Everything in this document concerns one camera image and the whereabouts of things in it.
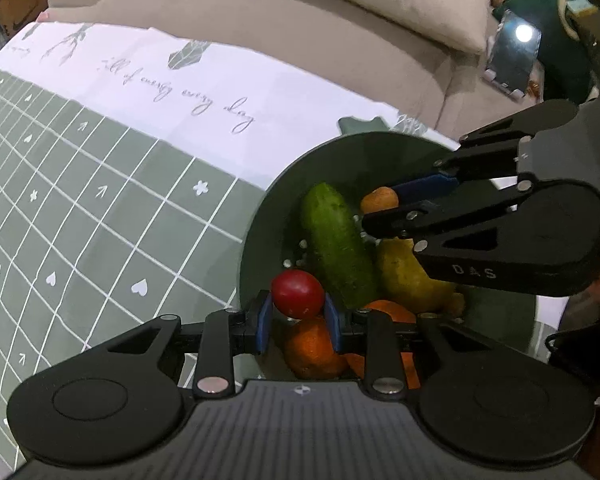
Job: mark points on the yellow lemon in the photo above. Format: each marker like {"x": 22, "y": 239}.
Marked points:
{"x": 405, "y": 281}

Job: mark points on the cardboard box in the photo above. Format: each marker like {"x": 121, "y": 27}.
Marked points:
{"x": 15, "y": 14}

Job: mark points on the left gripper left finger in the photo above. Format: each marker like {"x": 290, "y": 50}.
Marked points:
{"x": 244, "y": 331}

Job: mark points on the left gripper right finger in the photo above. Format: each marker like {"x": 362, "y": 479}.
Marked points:
{"x": 348, "y": 329}

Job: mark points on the dark green bag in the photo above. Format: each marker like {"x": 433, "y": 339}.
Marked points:
{"x": 566, "y": 66}

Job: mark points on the red tomato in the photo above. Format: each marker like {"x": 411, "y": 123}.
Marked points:
{"x": 297, "y": 294}

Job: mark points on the green cucumber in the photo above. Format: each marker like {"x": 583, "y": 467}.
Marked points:
{"x": 336, "y": 251}

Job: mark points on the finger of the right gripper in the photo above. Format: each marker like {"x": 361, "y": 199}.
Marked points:
{"x": 425, "y": 188}
{"x": 411, "y": 219}

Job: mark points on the beige sofa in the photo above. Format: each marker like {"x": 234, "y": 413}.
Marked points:
{"x": 333, "y": 39}

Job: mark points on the green grid floor mat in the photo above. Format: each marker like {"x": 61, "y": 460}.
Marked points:
{"x": 131, "y": 163}

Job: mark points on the orange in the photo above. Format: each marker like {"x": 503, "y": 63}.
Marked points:
{"x": 396, "y": 312}
{"x": 308, "y": 351}

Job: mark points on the green bowl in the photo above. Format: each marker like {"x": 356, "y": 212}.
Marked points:
{"x": 489, "y": 338}

